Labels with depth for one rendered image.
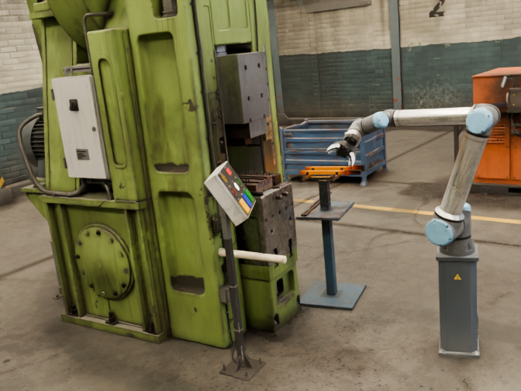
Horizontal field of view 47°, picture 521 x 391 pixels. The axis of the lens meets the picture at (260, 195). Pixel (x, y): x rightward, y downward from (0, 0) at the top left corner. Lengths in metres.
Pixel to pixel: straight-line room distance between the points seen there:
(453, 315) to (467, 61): 7.90
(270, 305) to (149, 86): 1.55
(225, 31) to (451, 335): 2.19
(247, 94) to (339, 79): 8.63
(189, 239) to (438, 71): 8.13
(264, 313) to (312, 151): 4.00
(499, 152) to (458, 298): 3.49
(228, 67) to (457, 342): 2.03
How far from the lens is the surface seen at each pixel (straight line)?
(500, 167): 6.84
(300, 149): 7.71
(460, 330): 3.60
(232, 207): 3.06
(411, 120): 3.33
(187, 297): 3.86
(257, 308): 3.95
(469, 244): 3.45
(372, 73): 11.79
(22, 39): 9.59
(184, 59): 3.43
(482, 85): 6.76
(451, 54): 11.15
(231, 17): 3.76
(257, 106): 3.68
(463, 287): 3.49
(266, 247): 3.72
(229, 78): 3.57
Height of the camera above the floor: 1.83
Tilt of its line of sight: 14 degrees down
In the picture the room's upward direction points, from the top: 6 degrees counter-clockwise
